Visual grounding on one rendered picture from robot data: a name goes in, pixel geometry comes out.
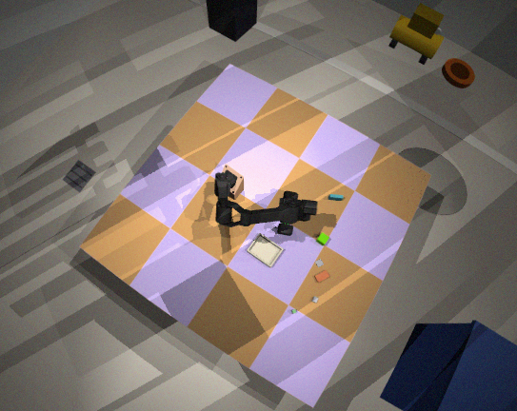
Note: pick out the teal rectangular block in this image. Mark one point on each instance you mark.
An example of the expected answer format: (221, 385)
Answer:
(335, 197)

